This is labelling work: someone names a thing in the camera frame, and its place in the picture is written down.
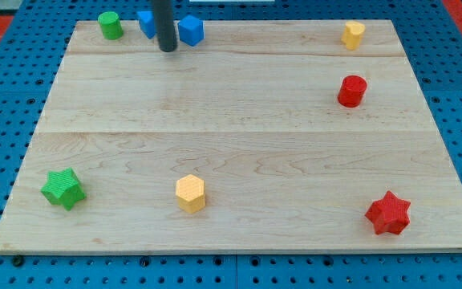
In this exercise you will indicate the blue block behind rod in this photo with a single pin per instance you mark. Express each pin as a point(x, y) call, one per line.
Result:
point(146, 23)

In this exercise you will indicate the green star block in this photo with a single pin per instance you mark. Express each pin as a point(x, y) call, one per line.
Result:
point(63, 188)

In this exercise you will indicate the wooden board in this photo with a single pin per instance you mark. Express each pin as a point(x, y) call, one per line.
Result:
point(252, 110)

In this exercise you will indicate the yellow heart block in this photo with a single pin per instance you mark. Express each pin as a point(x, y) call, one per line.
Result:
point(353, 34)

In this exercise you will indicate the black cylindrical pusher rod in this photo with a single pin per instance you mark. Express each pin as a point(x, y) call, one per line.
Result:
point(164, 23)

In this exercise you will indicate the red cylinder block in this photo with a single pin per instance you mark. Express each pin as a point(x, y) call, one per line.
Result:
point(352, 91)

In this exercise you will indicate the green cylinder block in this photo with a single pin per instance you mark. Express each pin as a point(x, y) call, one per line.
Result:
point(109, 23)

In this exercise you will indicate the blue cube block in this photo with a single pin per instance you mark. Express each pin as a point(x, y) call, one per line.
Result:
point(191, 30)

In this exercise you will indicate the red star block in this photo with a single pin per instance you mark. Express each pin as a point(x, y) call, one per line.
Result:
point(389, 214)

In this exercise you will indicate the yellow hexagon block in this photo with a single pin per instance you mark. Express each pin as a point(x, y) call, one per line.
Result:
point(190, 193)

